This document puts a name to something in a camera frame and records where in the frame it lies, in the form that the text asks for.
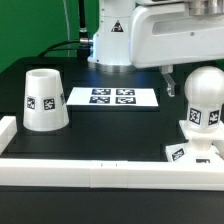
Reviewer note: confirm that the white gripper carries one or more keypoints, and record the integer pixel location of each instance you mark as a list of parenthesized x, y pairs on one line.
[(165, 34)]

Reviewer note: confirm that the white lamp bulb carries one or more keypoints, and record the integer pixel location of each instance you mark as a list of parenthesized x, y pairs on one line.
[(204, 90)]

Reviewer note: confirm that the white lamp base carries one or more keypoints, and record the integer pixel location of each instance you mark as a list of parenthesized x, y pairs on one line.
[(201, 147)]

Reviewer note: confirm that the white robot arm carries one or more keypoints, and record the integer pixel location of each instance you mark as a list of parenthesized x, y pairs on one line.
[(110, 50)]

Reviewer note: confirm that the white lamp shade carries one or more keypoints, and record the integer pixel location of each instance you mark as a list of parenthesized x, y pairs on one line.
[(44, 101)]

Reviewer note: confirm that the white marker sheet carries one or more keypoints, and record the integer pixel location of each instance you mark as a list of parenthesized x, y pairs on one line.
[(94, 96)]

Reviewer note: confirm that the white front barrier wall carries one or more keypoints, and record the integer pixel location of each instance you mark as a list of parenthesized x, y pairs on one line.
[(111, 174)]

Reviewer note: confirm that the white barrier wall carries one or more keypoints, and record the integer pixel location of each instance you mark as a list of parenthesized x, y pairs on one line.
[(111, 174), (8, 129)]

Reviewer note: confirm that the white left barrier wall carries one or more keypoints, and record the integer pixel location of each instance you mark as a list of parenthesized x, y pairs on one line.
[(8, 129)]

